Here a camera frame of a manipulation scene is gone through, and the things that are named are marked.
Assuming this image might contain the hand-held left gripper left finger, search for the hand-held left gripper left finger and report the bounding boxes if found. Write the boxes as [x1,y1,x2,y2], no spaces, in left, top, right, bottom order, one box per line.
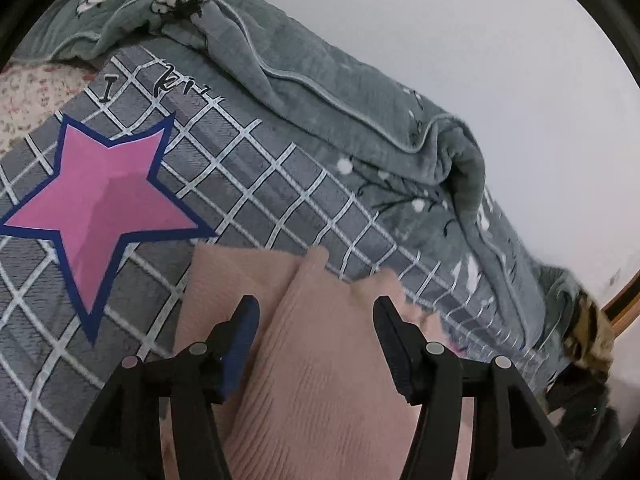
[55,295,261,480]

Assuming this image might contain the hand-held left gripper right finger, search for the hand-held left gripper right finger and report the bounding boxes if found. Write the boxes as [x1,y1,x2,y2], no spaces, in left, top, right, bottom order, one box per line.
[372,295,576,480]

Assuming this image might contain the pink knit sweater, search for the pink knit sweater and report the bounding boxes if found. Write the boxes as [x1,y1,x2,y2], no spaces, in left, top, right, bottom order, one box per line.
[160,242,476,480]

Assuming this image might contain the grey checked star-print sheet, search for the grey checked star-print sheet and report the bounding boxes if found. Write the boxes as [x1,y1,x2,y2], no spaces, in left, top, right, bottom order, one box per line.
[0,42,556,480]

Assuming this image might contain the dark green cloth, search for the dark green cloth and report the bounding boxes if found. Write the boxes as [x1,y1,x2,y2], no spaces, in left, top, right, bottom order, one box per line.
[544,367,626,476]

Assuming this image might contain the brown jacket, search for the brown jacket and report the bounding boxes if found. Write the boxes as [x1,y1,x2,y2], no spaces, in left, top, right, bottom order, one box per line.
[562,290,616,376]

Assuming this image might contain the wooden door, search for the wooden door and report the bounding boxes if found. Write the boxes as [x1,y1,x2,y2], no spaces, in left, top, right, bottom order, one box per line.
[602,270,640,331]

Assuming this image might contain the floral bed sheet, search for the floral bed sheet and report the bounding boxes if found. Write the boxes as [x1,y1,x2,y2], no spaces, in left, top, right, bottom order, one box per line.
[0,60,96,158]

